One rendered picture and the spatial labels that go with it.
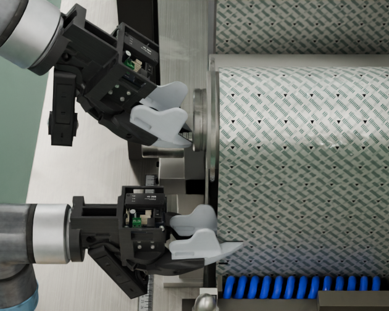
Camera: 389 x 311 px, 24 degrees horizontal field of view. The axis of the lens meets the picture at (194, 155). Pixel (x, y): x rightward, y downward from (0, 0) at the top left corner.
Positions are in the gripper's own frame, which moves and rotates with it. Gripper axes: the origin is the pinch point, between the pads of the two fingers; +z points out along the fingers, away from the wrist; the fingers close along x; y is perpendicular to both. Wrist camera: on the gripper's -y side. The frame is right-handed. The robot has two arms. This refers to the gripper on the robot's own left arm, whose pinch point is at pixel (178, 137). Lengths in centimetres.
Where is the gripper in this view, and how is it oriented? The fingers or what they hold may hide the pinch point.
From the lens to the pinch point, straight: 106.2
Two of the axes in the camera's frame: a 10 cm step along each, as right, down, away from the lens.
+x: 0.0, -7.2, 7.0
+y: 6.4, -5.3, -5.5
